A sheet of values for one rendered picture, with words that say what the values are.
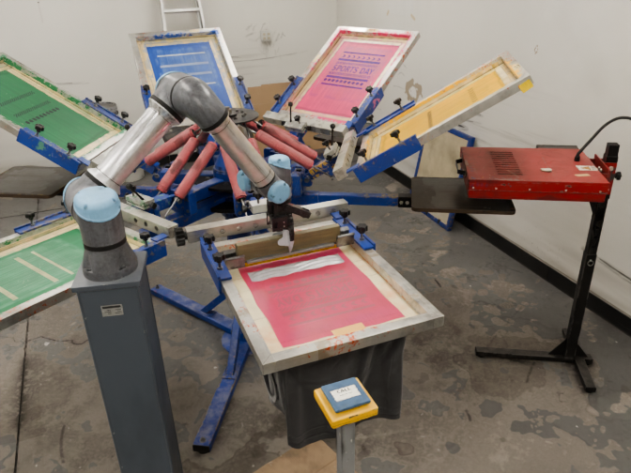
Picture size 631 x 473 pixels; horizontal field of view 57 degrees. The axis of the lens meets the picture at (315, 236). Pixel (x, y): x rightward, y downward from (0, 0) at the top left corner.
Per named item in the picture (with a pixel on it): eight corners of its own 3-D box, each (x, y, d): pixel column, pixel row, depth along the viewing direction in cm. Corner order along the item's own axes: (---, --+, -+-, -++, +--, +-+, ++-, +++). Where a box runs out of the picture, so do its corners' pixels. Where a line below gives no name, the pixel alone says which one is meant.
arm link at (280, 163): (262, 156, 201) (283, 151, 206) (264, 185, 206) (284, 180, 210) (273, 161, 195) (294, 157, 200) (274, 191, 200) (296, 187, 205)
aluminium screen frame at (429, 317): (443, 326, 179) (444, 315, 177) (263, 375, 160) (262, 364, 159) (340, 226, 245) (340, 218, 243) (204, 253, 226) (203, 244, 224)
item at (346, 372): (405, 418, 203) (410, 316, 184) (284, 458, 189) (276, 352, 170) (400, 412, 206) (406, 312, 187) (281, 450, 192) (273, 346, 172)
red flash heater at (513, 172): (585, 169, 285) (589, 145, 279) (614, 206, 244) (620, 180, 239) (458, 166, 293) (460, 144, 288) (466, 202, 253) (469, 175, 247)
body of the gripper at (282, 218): (267, 225, 214) (264, 195, 209) (288, 221, 217) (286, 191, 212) (272, 234, 208) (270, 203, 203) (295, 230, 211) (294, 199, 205)
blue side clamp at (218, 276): (233, 291, 202) (231, 274, 199) (219, 295, 201) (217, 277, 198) (214, 254, 228) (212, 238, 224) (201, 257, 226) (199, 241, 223)
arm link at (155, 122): (62, 214, 159) (190, 67, 164) (51, 198, 171) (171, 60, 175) (97, 237, 167) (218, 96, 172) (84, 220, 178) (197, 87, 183)
